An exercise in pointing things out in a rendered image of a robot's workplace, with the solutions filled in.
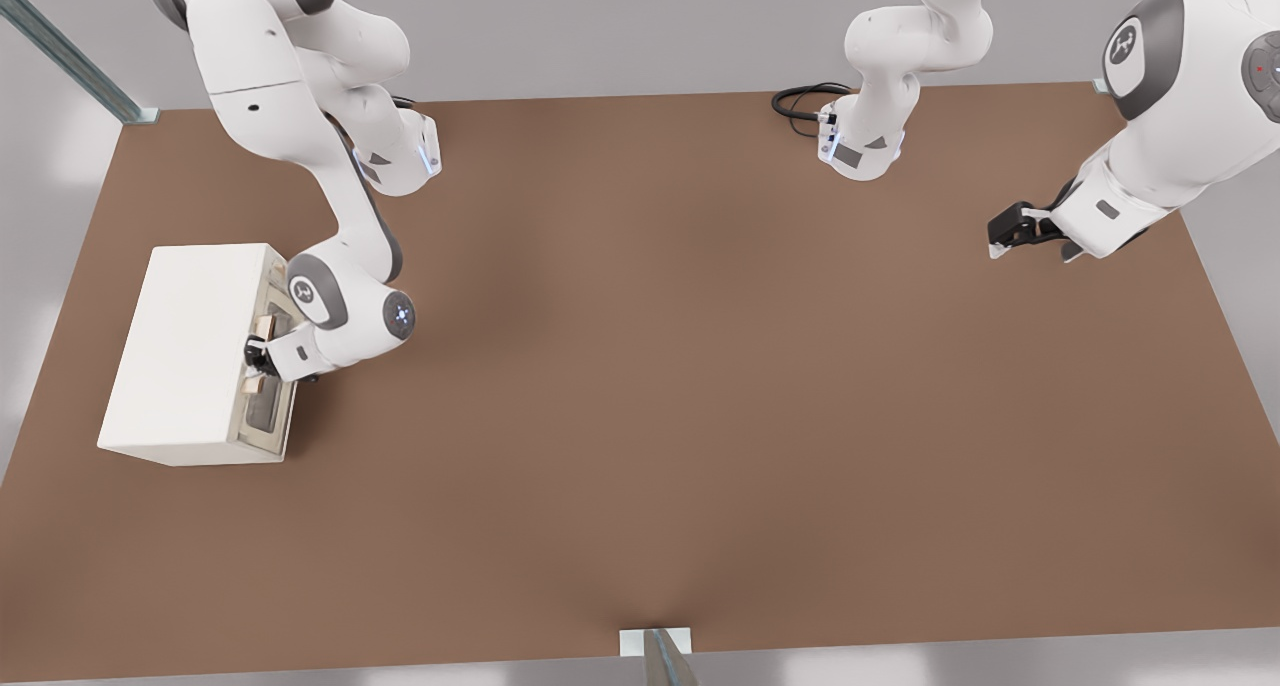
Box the oven door with glass window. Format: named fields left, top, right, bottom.
left=230, top=248, right=302, bottom=461

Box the white oven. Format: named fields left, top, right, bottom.
left=97, top=243, right=302, bottom=468

